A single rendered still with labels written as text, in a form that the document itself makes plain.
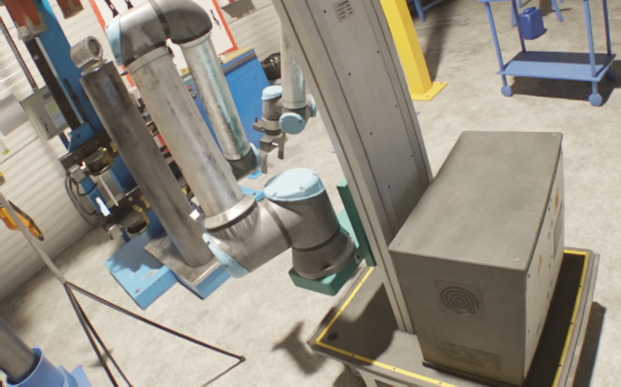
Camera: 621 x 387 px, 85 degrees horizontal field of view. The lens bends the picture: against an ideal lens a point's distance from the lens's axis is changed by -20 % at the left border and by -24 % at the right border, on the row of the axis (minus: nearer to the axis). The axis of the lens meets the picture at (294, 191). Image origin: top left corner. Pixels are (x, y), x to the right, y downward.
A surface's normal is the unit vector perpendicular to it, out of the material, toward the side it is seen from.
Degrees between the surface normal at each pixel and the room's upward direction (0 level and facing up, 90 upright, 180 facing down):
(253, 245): 80
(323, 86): 90
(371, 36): 90
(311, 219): 90
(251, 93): 90
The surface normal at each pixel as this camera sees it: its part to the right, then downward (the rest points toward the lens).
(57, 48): 0.64, 0.14
